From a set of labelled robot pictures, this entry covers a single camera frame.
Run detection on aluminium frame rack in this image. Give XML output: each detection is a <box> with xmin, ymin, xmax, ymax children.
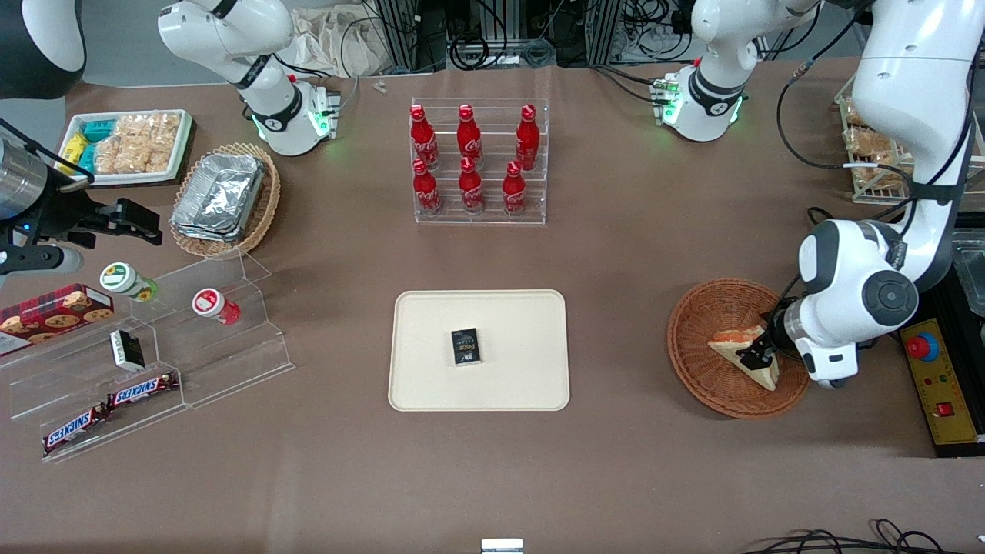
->
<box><xmin>368</xmin><ymin>0</ymin><xmax>697</xmax><ymax>72</ymax></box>

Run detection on light wicker basket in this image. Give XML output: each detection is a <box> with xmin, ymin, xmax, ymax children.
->
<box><xmin>169</xmin><ymin>142</ymin><xmax>282</xmax><ymax>260</ymax></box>

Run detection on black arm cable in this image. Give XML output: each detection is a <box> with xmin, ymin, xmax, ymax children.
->
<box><xmin>775</xmin><ymin>0</ymin><xmax>982</xmax><ymax>232</ymax></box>

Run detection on clear acrylic stepped display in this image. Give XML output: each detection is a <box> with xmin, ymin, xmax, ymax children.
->
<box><xmin>0</xmin><ymin>249</ymin><xmax>296</xmax><ymax>464</ymax></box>

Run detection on white rectangular snack tray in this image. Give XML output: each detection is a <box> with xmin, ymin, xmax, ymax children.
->
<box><xmin>57</xmin><ymin>108</ymin><xmax>195</xmax><ymax>188</ymax></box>

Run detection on red cola bottle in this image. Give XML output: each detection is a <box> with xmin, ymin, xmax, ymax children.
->
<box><xmin>412</xmin><ymin>158</ymin><xmax>444</xmax><ymax>217</ymax></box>
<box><xmin>515</xmin><ymin>104</ymin><xmax>542</xmax><ymax>172</ymax></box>
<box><xmin>456</xmin><ymin>104</ymin><xmax>484</xmax><ymax>167</ymax></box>
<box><xmin>502</xmin><ymin>160</ymin><xmax>529</xmax><ymax>219</ymax></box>
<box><xmin>409</xmin><ymin>104</ymin><xmax>440</xmax><ymax>171</ymax></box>
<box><xmin>458</xmin><ymin>156</ymin><xmax>486</xmax><ymax>215</ymax></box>

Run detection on triangular sandwich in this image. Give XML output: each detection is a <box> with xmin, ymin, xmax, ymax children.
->
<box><xmin>707</xmin><ymin>326</ymin><xmax>781</xmax><ymax>392</ymax></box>

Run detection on coiled black cable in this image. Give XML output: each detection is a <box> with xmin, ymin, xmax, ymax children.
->
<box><xmin>449</xmin><ymin>35</ymin><xmax>556</xmax><ymax>72</ymax></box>

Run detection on yellow emergency stop box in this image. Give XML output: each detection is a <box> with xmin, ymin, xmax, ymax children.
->
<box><xmin>900</xmin><ymin>316</ymin><xmax>985</xmax><ymax>456</ymax></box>

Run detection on green lidded drink bottle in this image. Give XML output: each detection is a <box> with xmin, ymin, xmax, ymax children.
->
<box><xmin>99</xmin><ymin>262</ymin><xmax>159</xmax><ymax>303</ymax></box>

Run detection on Snickers chocolate bar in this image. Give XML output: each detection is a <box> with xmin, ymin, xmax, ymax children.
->
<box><xmin>42</xmin><ymin>405</ymin><xmax>110</xmax><ymax>456</ymax></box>
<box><xmin>105</xmin><ymin>371</ymin><xmax>180</xmax><ymax>409</ymax></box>

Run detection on black floor cables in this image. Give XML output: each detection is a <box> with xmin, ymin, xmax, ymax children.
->
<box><xmin>739</xmin><ymin>519</ymin><xmax>967</xmax><ymax>554</ymax></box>

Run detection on white wire rack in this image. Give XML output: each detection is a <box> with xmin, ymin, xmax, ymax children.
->
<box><xmin>834</xmin><ymin>73</ymin><xmax>985</xmax><ymax>206</ymax></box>

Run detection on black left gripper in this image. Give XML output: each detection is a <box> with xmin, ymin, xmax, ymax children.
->
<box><xmin>736</xmin><ymin>299</ymin><xmax>806</xmax><ymax>373</ymax></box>

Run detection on beige plastic tray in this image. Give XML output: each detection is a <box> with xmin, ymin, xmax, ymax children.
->
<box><xmin>388</xmin><ymin>289</ymin><xmax>571</xmax><ymax>412</ymax></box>

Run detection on aluminium foil tray stack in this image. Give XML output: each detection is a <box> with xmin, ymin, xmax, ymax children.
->
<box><xmin>170</xmin><ymin>152</ymin><xmax>267</xmax><ymax>244</ymax></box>

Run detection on brown wicker basket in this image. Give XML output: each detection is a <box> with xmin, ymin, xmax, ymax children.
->
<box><xmin>666</xmin><ymin>278</ymin><xmax>813</xmax><ymax>420</ymax></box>

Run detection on red cookie box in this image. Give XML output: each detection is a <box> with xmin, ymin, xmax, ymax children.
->
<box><xmin>0</xmin><ymin>283</ymin><xmax>115</xmax><ymax>357</ymax></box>

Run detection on clear acrylic bottle rack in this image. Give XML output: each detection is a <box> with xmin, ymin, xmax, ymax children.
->
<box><xmin>409</xmin><ymin>97</ymin><xmax>550</xmax><ymax>226</ymax></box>

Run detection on white cloth bag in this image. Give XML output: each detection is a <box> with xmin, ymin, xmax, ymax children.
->
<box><xmin>291</xmin><ymin>6</ymin><xmax>389</xmax><ymax>79</ymax></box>

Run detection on small black white box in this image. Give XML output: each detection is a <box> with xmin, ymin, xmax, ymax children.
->
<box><xmin>109</xmin><ymin>329</ymin><xmax>146</xmax><ymax>372</ymax></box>

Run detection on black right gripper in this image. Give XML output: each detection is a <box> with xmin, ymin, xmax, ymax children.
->
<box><xmin>29</xmin><ymin>173</ymin><xmax>165</xmax><ymax>252</ymax></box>

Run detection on red lidded drink bottle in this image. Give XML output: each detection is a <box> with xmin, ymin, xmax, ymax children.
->
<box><xmin>192</xmin><ymin>287</ymin><xmax>242</xmax><ymax>326</ymax></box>

